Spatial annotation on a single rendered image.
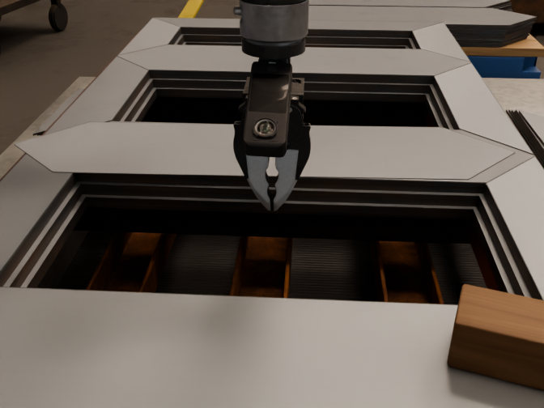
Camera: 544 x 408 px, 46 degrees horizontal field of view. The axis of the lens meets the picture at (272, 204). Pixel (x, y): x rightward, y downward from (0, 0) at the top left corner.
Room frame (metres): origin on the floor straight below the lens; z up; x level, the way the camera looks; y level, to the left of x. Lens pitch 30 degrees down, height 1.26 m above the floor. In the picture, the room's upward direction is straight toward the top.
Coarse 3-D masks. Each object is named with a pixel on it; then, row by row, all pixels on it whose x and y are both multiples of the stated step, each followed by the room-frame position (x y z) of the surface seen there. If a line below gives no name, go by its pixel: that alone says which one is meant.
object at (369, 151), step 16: (352, 128) 0.94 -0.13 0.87; (368, 128) 0.94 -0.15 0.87; (384, 128) 0.94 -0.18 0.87; (352, 144) 0.88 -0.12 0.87; (368, 144) 0.88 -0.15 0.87; (384, 144) 0.88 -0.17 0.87; (352, 160) 0.82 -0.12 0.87; (368, 160) 0.82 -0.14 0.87; (384, 160) 0.82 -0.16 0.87; (400, 160) 0.82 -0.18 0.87; (352, 176) 0.77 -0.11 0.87; (368, 176) 0.77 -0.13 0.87; (384, 176) 0.77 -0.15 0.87; (400, 176) 0.77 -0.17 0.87
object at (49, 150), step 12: (60, 132) 0.92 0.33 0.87; (72, 132) 0.92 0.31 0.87; (36, 144) 0.87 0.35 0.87; (48, 144) 0.87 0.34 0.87; (60, 144) 0.87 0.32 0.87; (72, 144) 0.87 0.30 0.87; (36, 156) 0.83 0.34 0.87; (48, 156) 0.83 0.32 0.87; (60, 156) 0.83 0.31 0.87; (48, 168) 0.79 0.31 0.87
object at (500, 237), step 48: (384, 48) 1.52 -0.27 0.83; (144, 96) 1.15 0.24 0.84; (192, 96) 1.22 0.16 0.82; (240, 96) 1.21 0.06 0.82; (336, 96) 1.20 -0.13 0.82; (384, 96) 1.19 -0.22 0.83; (432, 96) 1.15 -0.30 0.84; (96, 192) 0.78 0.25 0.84; (144, 192) 0.78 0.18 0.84; (192, 192) 0.77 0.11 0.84; (240, 192) 0.77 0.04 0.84; (336, 192) 0.76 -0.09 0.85; (384, 192) 0.76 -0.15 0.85; (432, 192) 0.76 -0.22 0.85; (480, 192) 0.76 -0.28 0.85; (48, 240) 0.66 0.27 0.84; (480, 240) 0.69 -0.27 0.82; (528, 288) 0.54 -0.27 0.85
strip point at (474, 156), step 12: (444, 132) 0.92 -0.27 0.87; (456, 132) 0.92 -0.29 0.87; (456, 144) 0.88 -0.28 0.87; (468, 144) 0.88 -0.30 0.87; (480, 144) 0.88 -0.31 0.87; (492, 144) 0.88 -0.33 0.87; (456, 156) 0.83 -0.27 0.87; (468, 156) 0.83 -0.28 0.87; (480, 156) 0.83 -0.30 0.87; (492, 156) 0.83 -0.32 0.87; (504, 156) 0.83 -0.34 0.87; (468, 168) 0.80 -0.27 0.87; (480, 168) 0.80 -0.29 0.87
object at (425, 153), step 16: (400, 128) 0.94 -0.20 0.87; (416, 128) 0.94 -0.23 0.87; (432, 128) 0.94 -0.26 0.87; (400, 144) 0.88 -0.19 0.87; (416, 144) 0.88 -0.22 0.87; (432, 144) 0.88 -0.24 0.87; (448, 144) 0.88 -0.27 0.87; (416, 160) 0.82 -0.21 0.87; (432, 160) 0.82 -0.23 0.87; (448, 160) 0.82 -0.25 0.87; (416, 176) 0.77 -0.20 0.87; (432, 176) 0.77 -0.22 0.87; (448, 176) 0.77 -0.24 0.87; (464, 176) 0.77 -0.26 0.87
